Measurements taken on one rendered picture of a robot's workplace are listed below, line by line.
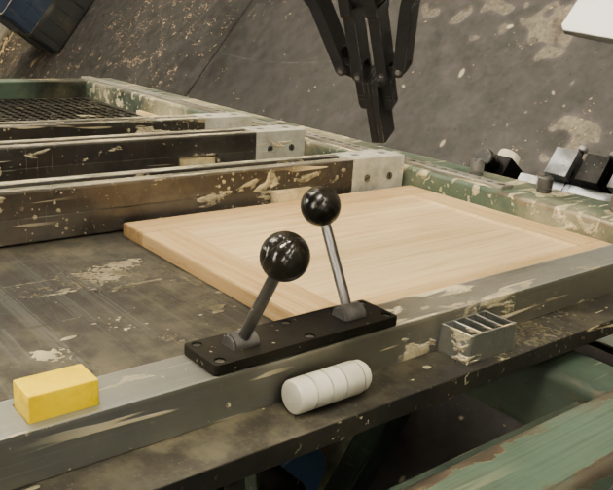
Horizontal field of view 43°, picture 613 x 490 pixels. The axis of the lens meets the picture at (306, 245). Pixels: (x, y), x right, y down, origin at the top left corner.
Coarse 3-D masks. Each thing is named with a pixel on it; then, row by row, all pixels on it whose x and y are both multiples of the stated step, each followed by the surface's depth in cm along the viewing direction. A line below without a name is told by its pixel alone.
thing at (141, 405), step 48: (480, 288) 84; (528, 288) 85; (576, 288) 91; (384, 336) 71; (432, 336) 76; (144, 384) 58; (192, 384) 59; (240, 384) 62; (0, 432) 51; (48, 432) 52; (96, 432) 54; (144, 432) 57; (0, 480) 51
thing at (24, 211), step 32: (256, 160) 126; (288, 160) 129; (320, 160) 130; (352, 160) 133; (384, 160) 138; (0, 192) 96; (32, 192) 99; (64, 192) 102; (96, 192) 104; (128, 192) 107; (160, 192) 111; (192, 192) 114; (224, 192) 118; (256, 192) 121; (0, 224) 97; (32, 224) 100; (64, 224) 103; (96, 224) 106
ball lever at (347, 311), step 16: (320, 192) 71; (336, 192) 72; (304, 208) 71; (320, 208) 70; (336, 208) 71; (320, 224) 71; (336, 256) 71; (336, 272) 71; (352, 304) 71; (352, 320) 70
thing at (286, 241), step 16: (272, 240) 56; (288, 240) 56; (304, 240) 57; (272, 256) 56; (288, 256) 56; (304, 256) 56; (272, 272) 56; (288, 272) 56; (304, 272) 57; (272, 288) 59; (256, 304) 60; (256, 320) 61; (224, 336) 63; (240, 336) 63; (256, 336) 64
